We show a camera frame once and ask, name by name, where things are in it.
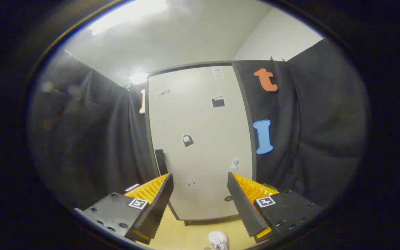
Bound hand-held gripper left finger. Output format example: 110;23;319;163
74;173;174;245

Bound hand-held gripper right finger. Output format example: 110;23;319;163
227;172;325;243

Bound white shoe red blue stripes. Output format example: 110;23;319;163
208;231;229;250

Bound white shoe cabinet door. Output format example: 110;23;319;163
148;66;255;221

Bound grey shoe cabinet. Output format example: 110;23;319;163
145;61;259;226

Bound black backdrop cloth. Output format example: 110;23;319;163
30;38;370;212

